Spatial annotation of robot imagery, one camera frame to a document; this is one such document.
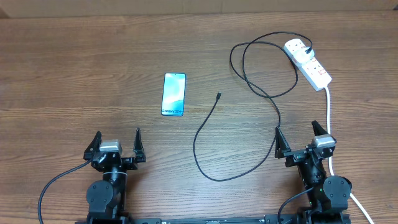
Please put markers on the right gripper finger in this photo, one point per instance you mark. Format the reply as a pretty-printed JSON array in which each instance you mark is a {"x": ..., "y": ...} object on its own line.
[
  {"x": 281, "y": 145},
  {"x": 317, "y": 129}
]

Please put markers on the Samsung Galaxy smartphone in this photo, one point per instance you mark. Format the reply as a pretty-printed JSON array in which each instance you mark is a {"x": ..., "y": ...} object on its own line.
[{"x": 173, "y": 96}]

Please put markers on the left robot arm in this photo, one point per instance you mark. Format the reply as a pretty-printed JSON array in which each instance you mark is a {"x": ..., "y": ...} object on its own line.
[{"x": 107, "y": 197}]

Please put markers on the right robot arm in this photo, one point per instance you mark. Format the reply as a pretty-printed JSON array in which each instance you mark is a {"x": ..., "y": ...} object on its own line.
[{"x": 327, "y": 194}]

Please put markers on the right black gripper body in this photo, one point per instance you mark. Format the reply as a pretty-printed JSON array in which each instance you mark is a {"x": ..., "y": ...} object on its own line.
[{"x": 295, "y": 157}]

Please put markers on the brown cardboard backboard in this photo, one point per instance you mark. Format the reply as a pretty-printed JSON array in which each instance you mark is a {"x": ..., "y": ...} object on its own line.
[{"x": 84, "y": 8}]

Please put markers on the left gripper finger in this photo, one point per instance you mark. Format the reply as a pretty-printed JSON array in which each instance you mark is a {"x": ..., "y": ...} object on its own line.
[
  {"x": 93, "y": 147},
  {"x": 138, "y": 149}
]

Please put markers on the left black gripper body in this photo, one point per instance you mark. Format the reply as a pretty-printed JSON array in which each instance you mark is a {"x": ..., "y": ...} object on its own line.
[{"x": 127, "y": 164}]

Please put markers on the white charger plug adapter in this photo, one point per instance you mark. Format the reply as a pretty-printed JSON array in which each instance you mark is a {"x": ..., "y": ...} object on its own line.
[{"x": 303, "y": 55}]

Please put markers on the white power strip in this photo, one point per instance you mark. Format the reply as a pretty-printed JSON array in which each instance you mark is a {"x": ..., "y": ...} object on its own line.
[{"x": 313, "y": 71}]

